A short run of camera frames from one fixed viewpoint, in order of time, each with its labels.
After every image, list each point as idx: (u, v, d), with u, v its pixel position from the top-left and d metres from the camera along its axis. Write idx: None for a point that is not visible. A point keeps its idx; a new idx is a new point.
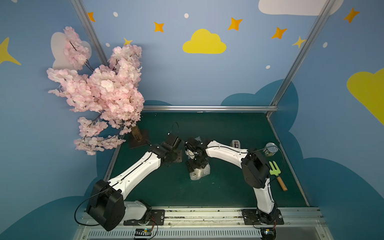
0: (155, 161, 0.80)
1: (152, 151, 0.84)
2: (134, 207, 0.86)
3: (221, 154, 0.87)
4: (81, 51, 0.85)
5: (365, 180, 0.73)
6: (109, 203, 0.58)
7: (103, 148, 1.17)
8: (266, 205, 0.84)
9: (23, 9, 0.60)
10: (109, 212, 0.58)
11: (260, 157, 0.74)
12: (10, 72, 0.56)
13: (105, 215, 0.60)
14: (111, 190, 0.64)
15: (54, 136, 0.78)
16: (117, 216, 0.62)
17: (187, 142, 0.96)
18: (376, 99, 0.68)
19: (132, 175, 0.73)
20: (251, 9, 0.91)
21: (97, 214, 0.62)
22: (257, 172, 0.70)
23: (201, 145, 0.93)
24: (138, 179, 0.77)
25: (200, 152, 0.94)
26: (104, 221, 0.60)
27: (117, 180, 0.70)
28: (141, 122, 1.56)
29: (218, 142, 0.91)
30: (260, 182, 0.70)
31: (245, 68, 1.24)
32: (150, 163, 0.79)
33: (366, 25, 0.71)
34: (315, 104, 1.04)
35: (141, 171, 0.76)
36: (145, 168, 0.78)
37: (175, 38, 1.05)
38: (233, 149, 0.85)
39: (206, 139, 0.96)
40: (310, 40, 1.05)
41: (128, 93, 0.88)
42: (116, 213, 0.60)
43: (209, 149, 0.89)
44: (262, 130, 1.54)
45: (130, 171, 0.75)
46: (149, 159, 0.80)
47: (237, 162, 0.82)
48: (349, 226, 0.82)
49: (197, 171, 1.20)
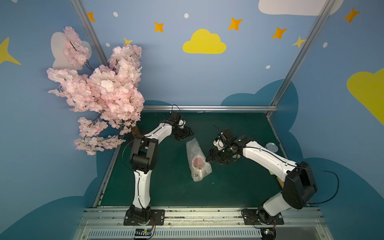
0: (169, 126, 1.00)
1: (165, 121, 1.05)
2: (147, 184, 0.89)
3: (261, 158, 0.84)
4: (81, 51, 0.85)
5: (365, 180, 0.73)
6: (150, 146, 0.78)
7: (103, 148, 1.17)
8: (275, 210, 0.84)
9: (23, 9, 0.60)
10: (151, 152, 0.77)
11: (309, 175, 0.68)
12: (11, 72, 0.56)
13: (146, 160, 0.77)
14: (147, 140, 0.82)
15: (55, 136, 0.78)
16: (154, 160, 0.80)
17: (223, 132, 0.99)
18: (376, 98, 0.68)
19: (158, 132, 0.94)
20: (251, 9, 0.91)
21: (138, 159, 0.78)
22: (303, 192, 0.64)
23: (239, 143, 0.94)
24: (161, 138, 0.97)
25: (235, 149, 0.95)
26: (145, 163, 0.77)
27: (150, 134, 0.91)
28: (141, 122, 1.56)
29: (260, 146, 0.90)
30: (302, 202, 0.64)
31: (245, 68, 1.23)
32: (167, 127, 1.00)
33: (366, 25, 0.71)
34: (315, 104, 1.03)
35: (163, 131, 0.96)
36: (164, 129, 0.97)
37: (175, 39, 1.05)
38: (278, 159, 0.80)
39: (245, 138, 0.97)
40: (310, 40, 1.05)
41: (128, 93, 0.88)
42: (154, 155, 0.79)
43: (247, 149, 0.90)
44: (262, 130, 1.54)
45: (155, 130, 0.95)
46: (165, 125, 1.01)
47: (279, 172, 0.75)
48: (349, 226, 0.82)
49: (199, 172, 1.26)
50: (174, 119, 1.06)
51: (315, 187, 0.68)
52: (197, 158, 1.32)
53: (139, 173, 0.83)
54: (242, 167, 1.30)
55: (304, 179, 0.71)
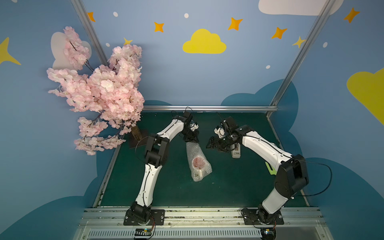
0: (181, 123, 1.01)
1: (178, 118, 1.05)
2: (154, 180, 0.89)
3: (259, 147, 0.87)
4: (81, 51, 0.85)
5: (365, 180, 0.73)
6: (162, 144, 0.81)
7: (103, 148, 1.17)
8: (274, 207, 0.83)
9: (23, 9, 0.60)
10: (163, 150, 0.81)
11: (303, 167, 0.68)
12: (10, 72, 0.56)
13: (158, 156, 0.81)
14: (159, 138, 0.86)
15: (55, 136, 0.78)
16: (165, 157, 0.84)
17: (226, 121, 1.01)
18: (376, 98, 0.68)
19: (171, 129, 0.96)
20: (251, 9, 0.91)
21: (151, 155, 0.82)
22: (293, 182, 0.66)
23: (240, 131, 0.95)
24: (173, 135, 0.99)
25: (236, 137, 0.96)
26: (158, 158, 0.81)
27: (162, 132, 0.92)
28: (141, 122, 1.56)
29: (259, 136, 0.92)
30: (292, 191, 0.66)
31: (245, 68, 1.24)
32: (179, 124, 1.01)
33: (366, 25, 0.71)
34: (315, 104, 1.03)
35: (175, 129, 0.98)
36: (176, 127, 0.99)
37: (175, 38, 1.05)
38: (275, 149, 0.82)
39: (246, 127, 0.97)
40: (310, 40, 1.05)
41: (128, 93, 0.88)
42: (165, 153, 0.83)
43: (247, 137, 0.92)
44: (262, 130, 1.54)
45: (168, 128, 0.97)
46: (178, 122, 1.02)
47: (274, 162, 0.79)
48: (349, 226, 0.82)
49: (199, 172, 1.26)
50: (186, 118, 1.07)
51: (306, 180, 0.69)
52: (197, 158, 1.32)
53: (150, 167, 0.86)
54: (242, 167, 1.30)
55: (297, 171, 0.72)
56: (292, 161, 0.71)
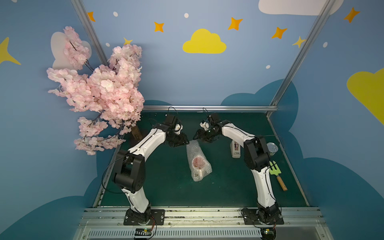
0: (161, 134, 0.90)
1: (158, 128, 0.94)
2: (141, 194, 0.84)
3: (232, 134, 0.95)
4: (81, 51, 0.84)
5: (366, 180, 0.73)
6: (135, 164, 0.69)
7: (103, 148, 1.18)
8: (263, 197, 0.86)
9: (23, 9, 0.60)
10: (136, 172, 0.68)
11: (264, 145, 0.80)
12: (10, 72, 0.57)
13: (131, 179, 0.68)
14: (131, 156, 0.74)
15: (55, 136, 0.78)
16: (140, 178, 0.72)
17: (210, 115, 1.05)
18: (376, 98, 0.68)
19: (147, 143, 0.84)
20: (251, 9, 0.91)
21: (122, 179, 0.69)
22: (255, 156, 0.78)
23: (220, 124, 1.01)
24: (151, 149, 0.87)
25: (217, 129, 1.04)
26: (131, 183, 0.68)
27: (136, 147, 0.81)
28: (141, 122, 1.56)
29: (234, 124, 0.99)
30: (255, 164, 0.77)
31: (245, 68, 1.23)
32: (159, 135, 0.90)
33: (366, 25, 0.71)
34: (315, 104, 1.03)
35: (153, 142, 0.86)
36: (155, 139, 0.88)
37: (174, 39, 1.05)
38: (243, 132, 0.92)
39: (226, 120, 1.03)
40: (310, 40, 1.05)
41: (128, 93, 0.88)
42: (140, 174, 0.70)
43: (224, 128, 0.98)
44: (262, 130, 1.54)
45: (144, 141, 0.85)
46: (157, 133, 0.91)
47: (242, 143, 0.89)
48: (349, 226, 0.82)
49: (199, 172, 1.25)
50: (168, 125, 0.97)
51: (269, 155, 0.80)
52: (197, 158, 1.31)
53: (127, 192, 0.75)
54: (242, 167, 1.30)
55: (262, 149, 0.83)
56: (255, 140, 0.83)
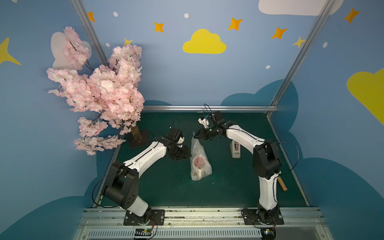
0: (162, 148, 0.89)
1: (158, 141, 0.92)
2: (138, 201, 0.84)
3: (239, 137, 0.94)
4: (81, 51, 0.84)
5: (366, 180, 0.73)
6: (128, 179, 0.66)
7: (103, 148, 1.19)
8: (266, 200, 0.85)
9: (23, 9, 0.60)
10: (127, 188, 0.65)
11: (275, 150, 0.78)
12: (10, 72, 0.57)
13: (121, 195, 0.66)
14: (126, 170, 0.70)
15: (55, 135, 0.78)
16: (132, 195, 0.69)
17: (214, 114, 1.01)
18: (376, 98, 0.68)
19: (144, 157, 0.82)
20: (251, 9, 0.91)
21: (112, 193, 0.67)
22: (267, 163, 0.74)
23: (224, 126, 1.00)
24: (148, 163, 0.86)
25: (221, 131, 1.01)
26: (121, 199, 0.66)
27: (132, 161, 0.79)
28: (141, 122, 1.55)
29: (239, 127, 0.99)
30: (267, 172, 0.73)
31: (245, 68, 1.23)
32: (160, 149, 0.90)
33: (366, 25, 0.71)
34: (315, 104, 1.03)
35: (151, 156, 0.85)
36: (154, 153, 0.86)
37: (174, 39, 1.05)
38: (251, 136, 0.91)
39: (230, 122, 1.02)
40: (310, 40, 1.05)
41: (128, 93, 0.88)
42: (131, 191, 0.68)
43: (230, 130, 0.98)
44: (262, 130, 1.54)
45: (141, 155, 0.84)
46: (157, 147, 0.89)
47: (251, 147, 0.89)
48: (349, 226, 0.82)
49: (198, 171, 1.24)
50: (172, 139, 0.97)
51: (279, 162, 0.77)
52: (198, 158, 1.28)
53: None
54: (242, 167, 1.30)
55: (272, 155, 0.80)
56: (266, 145, 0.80)
